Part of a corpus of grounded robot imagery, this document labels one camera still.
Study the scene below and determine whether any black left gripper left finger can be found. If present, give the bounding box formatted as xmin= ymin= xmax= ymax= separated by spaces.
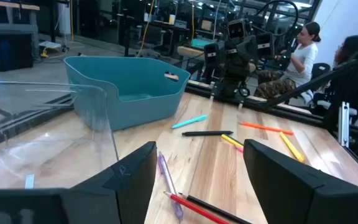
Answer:
xmin=0 ymin=141 xmax=157 ymax=224

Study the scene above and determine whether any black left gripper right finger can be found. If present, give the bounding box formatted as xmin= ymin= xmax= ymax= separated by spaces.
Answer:
xmin=242 ymin=138 xmax=358 ymax=224

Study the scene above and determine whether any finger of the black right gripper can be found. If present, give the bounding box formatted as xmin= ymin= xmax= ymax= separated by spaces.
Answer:
xmin=224 ymin=39 xmax=239 ymax=62
xmin=238 ymin=34 xmax=258 ymax=59

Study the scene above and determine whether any translucent purple pen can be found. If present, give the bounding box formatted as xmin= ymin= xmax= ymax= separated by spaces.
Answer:
xmin=157 ymin=151 xmax=184 ymax=222

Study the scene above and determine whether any yellow pen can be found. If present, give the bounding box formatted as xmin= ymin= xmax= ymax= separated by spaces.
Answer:
xmin=278 ymin=131 xmax=305 ymax=163

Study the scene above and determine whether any red pencil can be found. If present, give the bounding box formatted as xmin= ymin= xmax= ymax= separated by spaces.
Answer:
xmin=163 ymin=190 xmax=231 ymax=224

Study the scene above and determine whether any orange pencil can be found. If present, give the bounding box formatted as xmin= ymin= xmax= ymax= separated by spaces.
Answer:
xmin=239 ymin=121 xmax=295 ymax=136

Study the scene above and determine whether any black pencil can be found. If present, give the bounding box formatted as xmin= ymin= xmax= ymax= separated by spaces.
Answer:
xmin=178 ymin=192 xmax=253 ymax=224

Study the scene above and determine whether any yellow pencil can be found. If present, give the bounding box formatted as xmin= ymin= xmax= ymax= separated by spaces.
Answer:
xmin=221 ymin=134 xmax=244 ymax=149

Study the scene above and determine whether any seated person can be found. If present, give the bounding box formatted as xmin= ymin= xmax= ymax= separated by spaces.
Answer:
xmin=253 ymin=21 xmax=322 ymax=101

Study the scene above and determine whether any turquoise pen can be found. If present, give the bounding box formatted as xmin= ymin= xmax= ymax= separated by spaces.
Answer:
xmin=171 ymin=114 xmax=209 ymax=129

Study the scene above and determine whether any slim black pen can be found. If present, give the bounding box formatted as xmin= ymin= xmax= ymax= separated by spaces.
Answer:
xmin=181 ymin=130 xmax=234 ymax=137

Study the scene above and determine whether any teal plastic bin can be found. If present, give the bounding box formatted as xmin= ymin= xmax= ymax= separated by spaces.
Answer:
xmin=63 ymin=55 xmax=191 ymax=131

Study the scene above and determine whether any black office chair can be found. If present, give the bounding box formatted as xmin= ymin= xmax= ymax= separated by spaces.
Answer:
xmin=310 ymin=62 xmax=332 ymax=82

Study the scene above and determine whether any silver aluminium extrusion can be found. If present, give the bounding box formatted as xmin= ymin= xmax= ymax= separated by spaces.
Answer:
xmin=337 ymin=101 xmax=351 ymax=149

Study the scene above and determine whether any clear plastic bin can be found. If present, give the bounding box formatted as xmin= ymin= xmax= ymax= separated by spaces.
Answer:
xmin=0 ymin=81 xmax=119 ymax=190

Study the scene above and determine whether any black computer tower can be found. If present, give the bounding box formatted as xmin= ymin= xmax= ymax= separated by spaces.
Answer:
xmin=0 ymin=30 xmax=34 ymax=72

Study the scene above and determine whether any wooden workbench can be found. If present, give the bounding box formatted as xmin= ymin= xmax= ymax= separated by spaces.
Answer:
xmin=0 ymin=0 xmax=40 ymax=34

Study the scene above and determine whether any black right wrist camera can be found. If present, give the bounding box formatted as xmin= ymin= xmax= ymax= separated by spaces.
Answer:
xmin=227 ymin=19 xmax=249 ymax=42

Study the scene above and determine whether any yellow hanging cable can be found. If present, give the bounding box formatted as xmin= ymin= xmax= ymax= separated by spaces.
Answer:
xmin=136 ymin=0 xmax=157 ymax=57

